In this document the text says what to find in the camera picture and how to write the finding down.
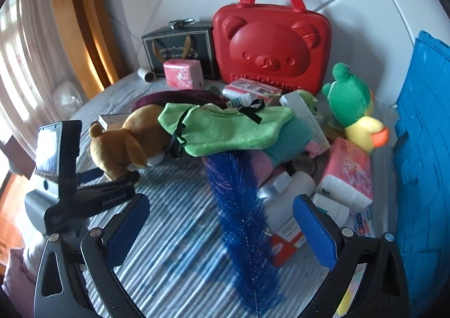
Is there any green fleece cloth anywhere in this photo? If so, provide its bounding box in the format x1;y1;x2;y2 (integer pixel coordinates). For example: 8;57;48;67
157;103;295;157

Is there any pink cube tissue pack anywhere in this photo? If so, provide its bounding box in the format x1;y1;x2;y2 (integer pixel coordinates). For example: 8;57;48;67
163;59;204;90

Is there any black gift box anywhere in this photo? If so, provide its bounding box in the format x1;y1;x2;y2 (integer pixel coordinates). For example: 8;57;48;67
141;22;215;80

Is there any white sheer curtain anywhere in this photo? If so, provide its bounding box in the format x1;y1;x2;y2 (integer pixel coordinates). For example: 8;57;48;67
0;0;71;150

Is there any white plastic bottle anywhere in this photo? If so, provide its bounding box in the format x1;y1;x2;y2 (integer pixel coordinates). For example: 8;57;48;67
258;170;317;199

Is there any small white flat box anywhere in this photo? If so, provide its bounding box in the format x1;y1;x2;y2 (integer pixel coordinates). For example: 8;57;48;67
99;113;132;130

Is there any pink flat tissue pack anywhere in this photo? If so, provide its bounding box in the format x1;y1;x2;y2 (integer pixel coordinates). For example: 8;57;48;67
318;137;373;208

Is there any red white carton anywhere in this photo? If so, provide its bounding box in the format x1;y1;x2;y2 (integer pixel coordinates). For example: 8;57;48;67
271;216;306;266

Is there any red bear suitcase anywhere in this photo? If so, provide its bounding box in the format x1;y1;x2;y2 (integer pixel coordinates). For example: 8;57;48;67
213;0;331;94

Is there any maroon knit cloth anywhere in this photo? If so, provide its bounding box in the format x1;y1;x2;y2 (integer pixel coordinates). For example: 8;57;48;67
132;91;229;111

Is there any pink cloth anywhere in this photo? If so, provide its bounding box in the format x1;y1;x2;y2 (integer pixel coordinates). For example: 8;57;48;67
2;248;44;305

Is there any red white medicine box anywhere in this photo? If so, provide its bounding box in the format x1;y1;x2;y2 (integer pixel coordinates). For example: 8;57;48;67
222;80;284;106

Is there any clear plastic bag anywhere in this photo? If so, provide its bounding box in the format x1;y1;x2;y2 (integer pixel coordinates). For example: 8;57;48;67
53;81;83;108

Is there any teal pink plush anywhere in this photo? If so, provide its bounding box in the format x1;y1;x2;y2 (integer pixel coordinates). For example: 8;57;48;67
260;118;317;185

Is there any white tall box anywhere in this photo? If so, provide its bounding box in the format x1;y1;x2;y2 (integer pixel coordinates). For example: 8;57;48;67
279;91;331;157

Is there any blue red white packet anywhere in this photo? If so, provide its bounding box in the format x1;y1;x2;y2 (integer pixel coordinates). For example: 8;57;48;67
350;209;373;238

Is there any white cylinder container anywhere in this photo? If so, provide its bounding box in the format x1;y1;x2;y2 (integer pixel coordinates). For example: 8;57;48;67
313;193;350;227

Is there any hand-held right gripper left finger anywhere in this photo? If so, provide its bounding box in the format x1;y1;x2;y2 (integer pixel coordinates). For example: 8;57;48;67
33;192;150;318

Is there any striped cloth covered desktop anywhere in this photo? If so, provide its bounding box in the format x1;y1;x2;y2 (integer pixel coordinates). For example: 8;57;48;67
68;74;399;318

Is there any brown teddy bear plush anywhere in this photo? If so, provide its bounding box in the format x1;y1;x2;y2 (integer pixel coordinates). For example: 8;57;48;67
89;105;176;181

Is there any small green plush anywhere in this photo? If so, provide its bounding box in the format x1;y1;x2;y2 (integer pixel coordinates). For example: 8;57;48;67
297;91;320;111

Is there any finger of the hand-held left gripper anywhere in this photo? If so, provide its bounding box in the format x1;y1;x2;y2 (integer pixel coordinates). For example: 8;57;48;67
75;170;140;215
75;168;107;184

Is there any blue feather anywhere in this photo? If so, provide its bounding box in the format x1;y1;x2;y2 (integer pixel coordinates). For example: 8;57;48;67
204;151;285;313

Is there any orange wooden arch frame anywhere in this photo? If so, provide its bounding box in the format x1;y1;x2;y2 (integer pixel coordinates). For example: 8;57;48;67
46;0;123;97

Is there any green frog duck plush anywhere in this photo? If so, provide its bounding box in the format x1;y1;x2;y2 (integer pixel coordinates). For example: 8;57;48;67
323;63;389;153

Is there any blue plastic crate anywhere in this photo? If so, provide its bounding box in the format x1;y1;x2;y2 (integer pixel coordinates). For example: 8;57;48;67
393;30;450;259

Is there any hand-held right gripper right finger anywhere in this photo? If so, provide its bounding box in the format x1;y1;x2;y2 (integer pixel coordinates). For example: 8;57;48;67
293;193;411;318

